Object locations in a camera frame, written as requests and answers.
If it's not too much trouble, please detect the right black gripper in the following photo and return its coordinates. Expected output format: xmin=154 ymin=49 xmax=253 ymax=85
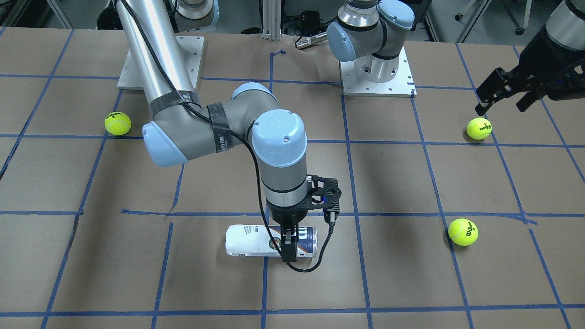
xmin=267 ymin=176 xmax=342 ymax=264

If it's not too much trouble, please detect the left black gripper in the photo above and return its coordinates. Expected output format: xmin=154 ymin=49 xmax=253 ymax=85
xmin=475 ymin=27 xmax=585 ymax=117

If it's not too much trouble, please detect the clear tennis ball can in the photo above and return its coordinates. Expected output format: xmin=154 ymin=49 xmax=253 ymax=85
xmin=225 ymin=224 xmax=318 ymax=258

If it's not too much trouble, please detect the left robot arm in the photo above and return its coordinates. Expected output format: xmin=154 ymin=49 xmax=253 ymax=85
xmin=327 ymin=0 xmax=585 ymax=116

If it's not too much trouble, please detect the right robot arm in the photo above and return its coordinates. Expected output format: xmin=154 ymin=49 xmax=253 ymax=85
xmin=113 ymin=0 xmax=342 ymax=266

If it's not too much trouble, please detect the tennis ball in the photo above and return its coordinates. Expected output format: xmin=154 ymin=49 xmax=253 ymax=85
xmin=448 ymin=218 xmax=479 ymax=246
xmin=466 ymin=117 xmax=492 ymax=140
xmin=104 ymin=111 xmax=132 ymax=136

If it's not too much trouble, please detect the silver flashlight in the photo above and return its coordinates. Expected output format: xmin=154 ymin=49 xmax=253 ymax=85
xmin=295 ymin=32 xmax=327 ymax=50

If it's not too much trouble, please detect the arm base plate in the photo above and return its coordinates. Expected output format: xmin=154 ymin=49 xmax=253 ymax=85
xmin=117 ymin=36 xmax=205 ymax=93
xmin=339 ymin=48 xmax=417 ymax=97

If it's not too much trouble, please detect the aluminium frame post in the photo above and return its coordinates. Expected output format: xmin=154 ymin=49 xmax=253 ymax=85
xmin=261 ymin=0 xmax=282 ymax=43

